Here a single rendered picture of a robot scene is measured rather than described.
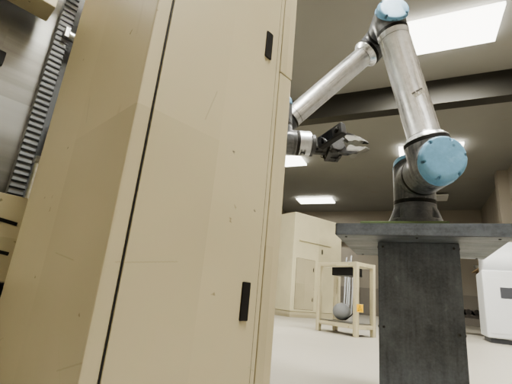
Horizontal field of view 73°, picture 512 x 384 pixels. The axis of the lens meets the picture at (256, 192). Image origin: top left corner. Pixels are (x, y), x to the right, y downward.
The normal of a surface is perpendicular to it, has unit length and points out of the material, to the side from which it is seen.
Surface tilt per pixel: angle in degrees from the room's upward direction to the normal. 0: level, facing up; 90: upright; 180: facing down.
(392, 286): 90
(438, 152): 96
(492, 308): 90
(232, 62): 90
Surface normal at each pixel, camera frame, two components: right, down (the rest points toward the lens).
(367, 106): -0.40, -0.29
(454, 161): -0.04, -0.18
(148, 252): 0.72, -0.13
